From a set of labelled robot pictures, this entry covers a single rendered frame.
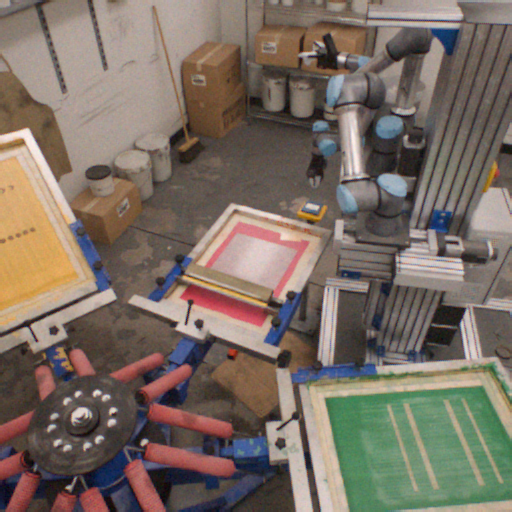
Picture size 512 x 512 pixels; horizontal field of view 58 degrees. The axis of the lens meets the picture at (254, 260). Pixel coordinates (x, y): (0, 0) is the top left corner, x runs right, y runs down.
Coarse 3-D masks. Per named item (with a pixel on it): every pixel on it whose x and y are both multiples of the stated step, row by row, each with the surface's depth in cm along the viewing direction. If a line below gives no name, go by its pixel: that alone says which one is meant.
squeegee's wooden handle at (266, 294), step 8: (192, 264) 209; (192, 272) 206; (200, 272) 206; (208, 272) 205; (216, 272) 205; (216, 280) 202; (224, 280) 202; (232, 280) 202; (240, 280) 201; (240, 288) 199; (248, 288) 198; (256, 288) 198; (264, 288) 198; (264, 296) 195
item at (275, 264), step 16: (272, 240) 236; (288, 240) 236; (304, 240) 236; (272, 256) 228; (288, 256) 227; (256, 272) 220; (272, 272) 219; (288, 272) 219; (272, 288) 212; (224, 304) 205; (240, 304) 205; (256, 320) 198
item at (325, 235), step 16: (240, 208) 251; (224, 224) 244; (288, 224) 241; (304, 224) 240; (208, 240) 232; (320, 240) 230; (192, 256) 223; (320, 256) 225; (304, 272) 214; (160, 304) 201; (176, 304) 201; (208, 320) 194; (224, 320) 194; (256, 336) 188
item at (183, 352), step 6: (180, 342) 180; (186, 342) 180; (192, 342) 180; (180, 348) 178; (186, 348) 178; (192, 348) 178; (174, 354) 176; (180, 354) 176; (186, 354) 176; (192, 354) 180; (168, 360) 175; (174, 360) 174; (180, 360) 174; (186, 360) 176
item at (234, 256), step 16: (240, 224) 246; (240, 240) 237; (256, 240) 236; (224, 256) 228; (240, 256) 228; (256, 256) 228; (224, 272) 220; (240, 272) 220; (192, 288) 213; (208, 304) 205
